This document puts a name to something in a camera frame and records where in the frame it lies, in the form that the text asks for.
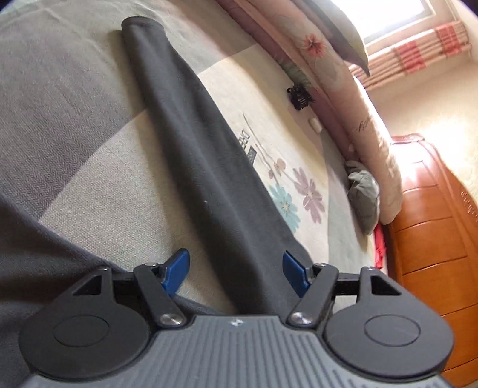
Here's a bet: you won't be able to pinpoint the red folding fan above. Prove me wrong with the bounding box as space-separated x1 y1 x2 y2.
373 223 387 270

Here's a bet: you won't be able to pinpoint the grey floral pillow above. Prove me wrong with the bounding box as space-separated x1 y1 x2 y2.
291 0 371 77

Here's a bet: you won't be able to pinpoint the orange wooden headboard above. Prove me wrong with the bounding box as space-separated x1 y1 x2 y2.
383 133 478 385

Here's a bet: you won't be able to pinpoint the grey white plush toy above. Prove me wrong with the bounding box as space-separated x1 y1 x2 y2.
345 160 381 235

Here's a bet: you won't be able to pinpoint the folded pink floral quilt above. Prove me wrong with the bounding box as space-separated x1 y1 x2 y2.
217 0 404 224

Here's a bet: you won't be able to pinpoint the black hair claw clip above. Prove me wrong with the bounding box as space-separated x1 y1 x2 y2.
286 84 316 110

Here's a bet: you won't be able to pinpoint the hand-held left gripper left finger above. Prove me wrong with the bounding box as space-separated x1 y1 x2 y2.
71 249 190 330

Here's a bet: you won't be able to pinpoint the pink striped curtain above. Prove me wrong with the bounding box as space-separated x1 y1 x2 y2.
349 20 469 90

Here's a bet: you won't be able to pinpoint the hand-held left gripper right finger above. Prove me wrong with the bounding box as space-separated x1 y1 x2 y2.
283 251 406 330

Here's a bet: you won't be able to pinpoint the bright window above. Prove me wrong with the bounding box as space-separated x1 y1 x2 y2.
329 0 437 43

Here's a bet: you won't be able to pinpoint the dark grey pants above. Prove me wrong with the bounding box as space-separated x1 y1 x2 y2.
0 17 318 374

